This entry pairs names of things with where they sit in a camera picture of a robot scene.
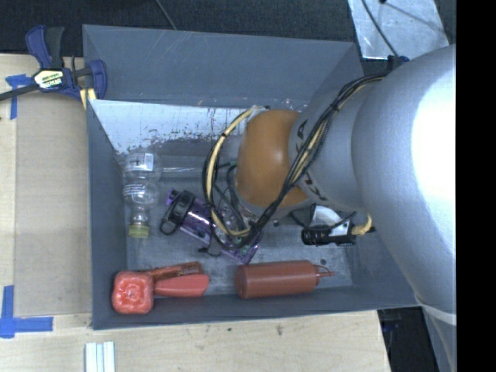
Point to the red-brown squeeze bottle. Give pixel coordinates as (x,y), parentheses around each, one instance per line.
(271,279)

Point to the clear plastic bottle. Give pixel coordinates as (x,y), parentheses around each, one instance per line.
(140,176)

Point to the red toy pepper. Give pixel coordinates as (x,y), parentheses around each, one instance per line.
(132,293)

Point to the grey metal bin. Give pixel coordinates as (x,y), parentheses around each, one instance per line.
(162,64)

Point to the pale wood board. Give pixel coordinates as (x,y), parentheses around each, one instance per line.
(50,207)

